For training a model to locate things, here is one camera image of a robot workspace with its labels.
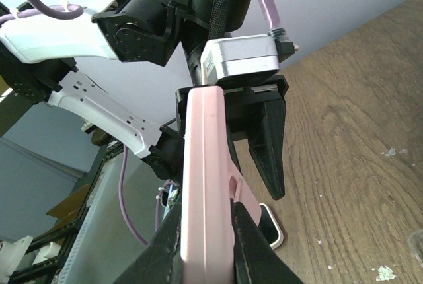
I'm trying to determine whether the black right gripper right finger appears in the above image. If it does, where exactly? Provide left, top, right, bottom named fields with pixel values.
left=231, top=201, right=303, bottom=284

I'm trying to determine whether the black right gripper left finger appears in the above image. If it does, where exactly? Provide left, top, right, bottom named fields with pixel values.
left=114, top=200, right=182, bottom=284

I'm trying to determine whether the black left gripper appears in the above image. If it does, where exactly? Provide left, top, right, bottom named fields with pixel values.
left=174, top=75, right=289, bottom=201

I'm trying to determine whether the phone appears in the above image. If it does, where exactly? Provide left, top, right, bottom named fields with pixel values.
left=258, top=203, right=284, bottom=250
left=180, top=86, right=262, bottom=283

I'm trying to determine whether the clear phone case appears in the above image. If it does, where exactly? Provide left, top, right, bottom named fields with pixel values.
left=407, top=229, right=423, bottom=266

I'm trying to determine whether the phone in light pink case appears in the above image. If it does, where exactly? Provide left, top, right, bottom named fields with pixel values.
left=258, top=203, right=284, bottom=250

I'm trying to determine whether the light blue slotted cable duct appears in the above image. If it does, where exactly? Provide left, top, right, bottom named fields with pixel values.
left=58, top=160, right=119, bottom=283

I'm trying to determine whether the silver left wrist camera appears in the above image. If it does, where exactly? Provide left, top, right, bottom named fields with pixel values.
left=200, top=34, right=279, bottom=88

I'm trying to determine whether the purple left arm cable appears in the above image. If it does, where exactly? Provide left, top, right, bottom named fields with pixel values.
left=0, top=0, right=298, bottom=247

